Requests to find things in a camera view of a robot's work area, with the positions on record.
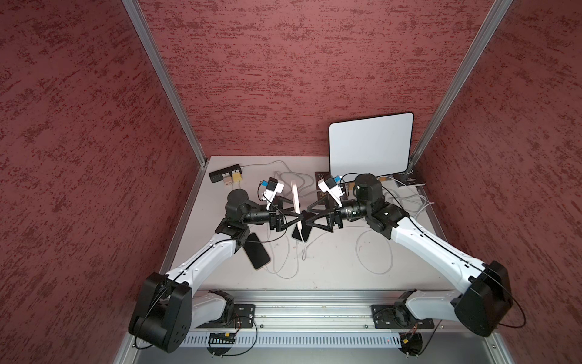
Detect aluminium rail frame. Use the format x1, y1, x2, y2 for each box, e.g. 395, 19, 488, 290
114, 291, 514, 363

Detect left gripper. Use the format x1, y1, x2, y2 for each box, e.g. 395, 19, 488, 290
241, 193, 303, 231

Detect phone white cable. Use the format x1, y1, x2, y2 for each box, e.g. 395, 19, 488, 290
267, 227, 306, 281
236, 181, 292, 276
299, 217, 395, 277

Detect aluminium corner post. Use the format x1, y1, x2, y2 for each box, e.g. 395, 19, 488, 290
406, 0, 512, 173
122, 0, 207, 168

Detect black book yellow letters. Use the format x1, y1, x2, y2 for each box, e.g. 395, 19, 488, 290
316, 172, 347, 206

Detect black power strip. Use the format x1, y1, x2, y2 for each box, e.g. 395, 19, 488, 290
209, 164, 242, 183

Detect left aluminium corner post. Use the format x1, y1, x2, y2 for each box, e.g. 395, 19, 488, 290
122, 0, 207, 168

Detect thick grey coiled cable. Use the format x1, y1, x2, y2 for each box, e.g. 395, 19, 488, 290
272, 170, 324, 201

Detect right aluminium corner post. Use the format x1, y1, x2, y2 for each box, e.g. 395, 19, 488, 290
406, 0, 512, 173

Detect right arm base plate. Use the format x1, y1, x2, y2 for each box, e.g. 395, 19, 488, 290
371, 305, 435, 330

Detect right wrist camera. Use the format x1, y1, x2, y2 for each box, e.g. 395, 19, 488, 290
318, 176, 344, 206

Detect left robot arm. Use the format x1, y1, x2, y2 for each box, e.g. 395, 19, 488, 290
128, 189, 303, 353

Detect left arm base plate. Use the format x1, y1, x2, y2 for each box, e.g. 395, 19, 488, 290
198, 303, 256, 329

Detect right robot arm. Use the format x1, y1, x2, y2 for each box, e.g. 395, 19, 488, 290
305, 174, 515, 338

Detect white tablet panel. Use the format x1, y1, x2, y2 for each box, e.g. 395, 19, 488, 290
328, 112, 414, 177

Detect phone teal case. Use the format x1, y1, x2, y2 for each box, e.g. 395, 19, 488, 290
292, 224, 312, 243

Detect white cables right side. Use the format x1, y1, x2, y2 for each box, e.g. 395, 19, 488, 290
381, 175, 436, 219

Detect phone pink case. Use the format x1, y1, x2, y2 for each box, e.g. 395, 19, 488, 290
291, 180, 303, 234
242, 233, 271, 270

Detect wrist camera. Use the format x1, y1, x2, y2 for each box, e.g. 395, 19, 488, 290
318, 176, 344, 206
259, 177, 284, 210

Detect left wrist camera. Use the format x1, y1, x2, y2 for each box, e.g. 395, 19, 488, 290
259, 177, 284, 210

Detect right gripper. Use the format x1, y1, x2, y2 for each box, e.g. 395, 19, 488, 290
307, 193, 371, 232

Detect black booklet right corner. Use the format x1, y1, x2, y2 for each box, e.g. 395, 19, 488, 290
392, 170, 426, 187

